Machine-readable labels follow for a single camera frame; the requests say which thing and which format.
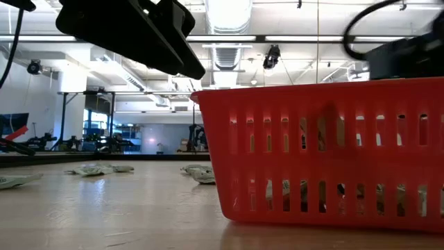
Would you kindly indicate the thin vertical hanging pole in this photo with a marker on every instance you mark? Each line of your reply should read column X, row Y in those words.
column 317, row 52

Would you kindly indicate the dark wall screen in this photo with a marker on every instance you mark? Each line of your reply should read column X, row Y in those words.
column 17, row 119

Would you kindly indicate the black ceiling-mounted camera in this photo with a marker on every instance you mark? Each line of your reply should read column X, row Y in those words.
column 34, row 67
column 271, row 57

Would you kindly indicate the black background rig frame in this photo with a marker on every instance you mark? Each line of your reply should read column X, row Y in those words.
column 112, row 118

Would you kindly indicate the black angled bar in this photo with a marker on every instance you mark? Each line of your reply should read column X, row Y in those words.
column 17, row 147

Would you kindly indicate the black metal table frame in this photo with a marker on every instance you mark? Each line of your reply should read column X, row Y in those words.
column 156, row 157

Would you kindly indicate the silver ceiling air duct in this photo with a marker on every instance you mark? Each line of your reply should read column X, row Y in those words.
column 227, row 17

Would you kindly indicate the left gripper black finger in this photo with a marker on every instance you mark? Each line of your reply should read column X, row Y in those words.
column 114, row 31
column 184, row 31

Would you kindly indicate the red angled bar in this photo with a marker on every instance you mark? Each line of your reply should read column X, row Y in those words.
column 17, row 133

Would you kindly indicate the red slotted plastic basket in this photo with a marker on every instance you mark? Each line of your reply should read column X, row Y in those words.
column 312, row 97

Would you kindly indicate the black background robot arm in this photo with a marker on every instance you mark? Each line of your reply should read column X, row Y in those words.
column 118, row 143
column 41, row 141
column 197, row 137

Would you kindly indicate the black overhead light beam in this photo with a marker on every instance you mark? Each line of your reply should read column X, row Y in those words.
column 260, row 38

